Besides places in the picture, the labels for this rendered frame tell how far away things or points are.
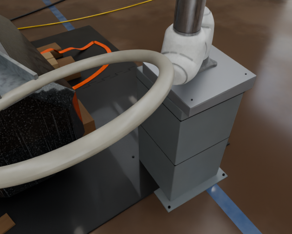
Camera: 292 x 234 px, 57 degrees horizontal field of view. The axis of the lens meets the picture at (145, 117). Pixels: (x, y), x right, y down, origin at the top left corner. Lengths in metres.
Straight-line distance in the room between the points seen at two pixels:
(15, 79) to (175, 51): 0.54
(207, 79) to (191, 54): 0.29
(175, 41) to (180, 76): 0.13
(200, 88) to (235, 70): 0.21
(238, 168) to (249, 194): 0.20
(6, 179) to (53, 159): 0.07
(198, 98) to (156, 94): 0.74
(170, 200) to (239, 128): 0.88
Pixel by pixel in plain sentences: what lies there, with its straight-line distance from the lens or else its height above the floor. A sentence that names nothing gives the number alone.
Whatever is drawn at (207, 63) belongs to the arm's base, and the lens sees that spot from 1.33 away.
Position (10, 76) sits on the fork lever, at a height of 1.12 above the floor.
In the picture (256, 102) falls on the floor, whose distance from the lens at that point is 2.61.
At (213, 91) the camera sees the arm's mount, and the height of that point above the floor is 0.86.
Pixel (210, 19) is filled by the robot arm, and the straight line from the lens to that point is 1.20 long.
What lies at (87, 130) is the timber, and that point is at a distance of 2.14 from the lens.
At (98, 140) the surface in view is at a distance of 0.38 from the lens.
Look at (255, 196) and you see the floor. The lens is 1.97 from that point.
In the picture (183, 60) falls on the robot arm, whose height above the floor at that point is 1.07.
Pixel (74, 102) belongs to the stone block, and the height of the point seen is 0.56.
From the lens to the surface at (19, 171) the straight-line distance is 0.40.
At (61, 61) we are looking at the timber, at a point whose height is 0.13.
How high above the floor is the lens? 1.60
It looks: 45 degrees down
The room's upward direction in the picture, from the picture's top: straight up
